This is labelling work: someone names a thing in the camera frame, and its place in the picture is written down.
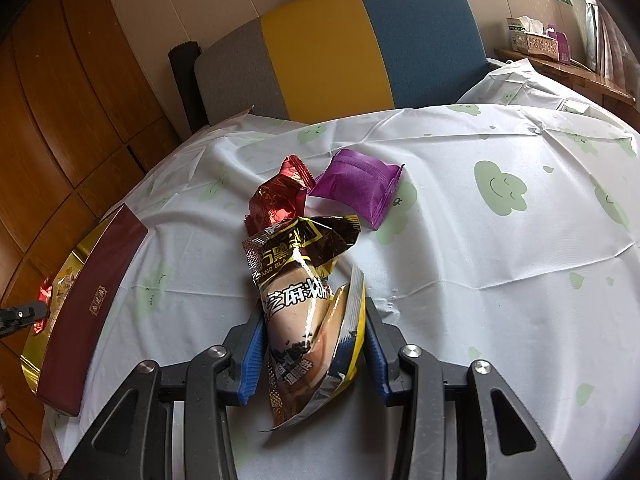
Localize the purple snack packet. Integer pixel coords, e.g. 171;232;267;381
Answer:
307;148;405;231

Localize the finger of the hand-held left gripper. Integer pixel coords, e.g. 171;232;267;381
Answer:
0;301;52;339

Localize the black post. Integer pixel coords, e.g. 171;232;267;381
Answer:
168;40;208;137

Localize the purple box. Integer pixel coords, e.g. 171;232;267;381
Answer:
547;25;572;64

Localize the brown and silver powder packet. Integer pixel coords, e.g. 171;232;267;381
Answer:
242;215;368;431

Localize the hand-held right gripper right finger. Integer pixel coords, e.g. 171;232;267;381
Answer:
364;297;572;480

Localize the light curtain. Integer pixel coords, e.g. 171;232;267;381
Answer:
584;0;640;98

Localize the wooden wardrobe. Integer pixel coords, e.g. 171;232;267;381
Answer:
0;0;182;311

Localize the white tablecloth with green print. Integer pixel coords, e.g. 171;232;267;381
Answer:
42;57;640;480

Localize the grey yellow blue headboard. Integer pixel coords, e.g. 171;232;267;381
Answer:
194;0;493;128

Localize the wooden shelf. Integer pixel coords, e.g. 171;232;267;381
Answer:
494;47;637;107

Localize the red foil snack packet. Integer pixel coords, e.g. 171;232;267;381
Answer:
31;280;57;336
244;155;317;236

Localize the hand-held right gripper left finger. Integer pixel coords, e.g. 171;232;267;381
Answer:
65;310;267;480

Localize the white and green tissue box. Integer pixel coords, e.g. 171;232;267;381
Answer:
506;17;545;52

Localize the patterned tissue box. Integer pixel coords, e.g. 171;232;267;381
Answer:
524;32;562;59

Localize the gold tin box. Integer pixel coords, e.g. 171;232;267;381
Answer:
20;203;150;417

